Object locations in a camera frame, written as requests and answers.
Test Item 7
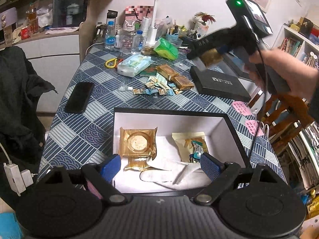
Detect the white power adapter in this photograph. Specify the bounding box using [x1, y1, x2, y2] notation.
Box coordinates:
[3, 163, 34, 196]

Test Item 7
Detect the black smartphone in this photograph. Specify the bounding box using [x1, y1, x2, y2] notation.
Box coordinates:
[64, 82, 95, 114]

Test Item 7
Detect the teal silver candy wrapper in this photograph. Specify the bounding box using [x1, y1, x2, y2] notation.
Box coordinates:
[189, 140, 206, 163]

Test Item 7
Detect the black jacket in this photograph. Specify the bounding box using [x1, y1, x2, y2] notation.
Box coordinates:
[1, 46, 55, 173]

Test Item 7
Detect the white desk lamp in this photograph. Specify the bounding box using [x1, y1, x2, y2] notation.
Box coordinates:
[146, 0, 188, 47]

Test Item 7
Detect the small teal mesh basket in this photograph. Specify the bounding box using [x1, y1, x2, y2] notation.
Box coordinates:
[165, 33, 183, 48]

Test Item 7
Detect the yellow carabiner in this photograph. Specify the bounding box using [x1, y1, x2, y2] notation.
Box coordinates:
[104, 58, 117, 69]

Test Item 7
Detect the pink paper card far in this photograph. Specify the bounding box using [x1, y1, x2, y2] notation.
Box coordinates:
[232, 101, 252, 116]

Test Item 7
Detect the patterned blue tablecloth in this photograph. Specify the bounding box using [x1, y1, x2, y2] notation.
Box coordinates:
[38, 45, 284, 177]

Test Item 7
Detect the cream snack bag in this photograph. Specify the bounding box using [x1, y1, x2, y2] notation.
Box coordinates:
[172, 132, 209, 163]

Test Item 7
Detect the wooden chair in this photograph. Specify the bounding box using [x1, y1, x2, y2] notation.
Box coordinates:
[257, 94, 314, 154]

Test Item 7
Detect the small water bottle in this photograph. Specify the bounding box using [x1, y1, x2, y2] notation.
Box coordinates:
[104, 21, 116, 49]
[131, 30, 144, 53]

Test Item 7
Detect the light blue wet wipes pack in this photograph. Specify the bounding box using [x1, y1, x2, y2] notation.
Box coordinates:
[117, 53, 152, 77]

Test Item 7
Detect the pink paper card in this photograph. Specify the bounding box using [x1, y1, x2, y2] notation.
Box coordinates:
[232, 101, 252, 116]
[245, 120, 264, 136]

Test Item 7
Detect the open black gift box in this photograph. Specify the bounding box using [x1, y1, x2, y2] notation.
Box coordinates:
[113, 108, 250, 193]

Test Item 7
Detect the gold snack box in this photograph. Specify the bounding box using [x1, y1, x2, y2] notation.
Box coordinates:
[200, 49, 223, 68]

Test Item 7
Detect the small clear dropper bottle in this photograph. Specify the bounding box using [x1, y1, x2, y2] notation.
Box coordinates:
[118, 85, 133, 92]

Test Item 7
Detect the pink paper card near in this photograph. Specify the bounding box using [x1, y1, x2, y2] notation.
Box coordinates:
[245, 120, 264, 136]

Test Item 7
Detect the white bookshelf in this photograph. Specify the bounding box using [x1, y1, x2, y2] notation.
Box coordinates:
[273, 25, 318, 70]

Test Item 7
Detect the black box lid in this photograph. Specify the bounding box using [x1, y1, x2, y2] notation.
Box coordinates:
[189, 66, 251, 103]

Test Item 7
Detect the person right hand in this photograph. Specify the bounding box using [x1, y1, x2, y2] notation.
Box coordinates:
[249, 49, 318, 101]

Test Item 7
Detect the gold mooncake packet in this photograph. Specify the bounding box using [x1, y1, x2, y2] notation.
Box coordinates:
[156, 64, 179, 81]
[119, 127, 157, 159]
[172, 75, 194, 91]

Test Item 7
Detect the green tissue pack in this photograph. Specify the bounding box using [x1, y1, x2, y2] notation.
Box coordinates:
[153, 38, 178, 61]

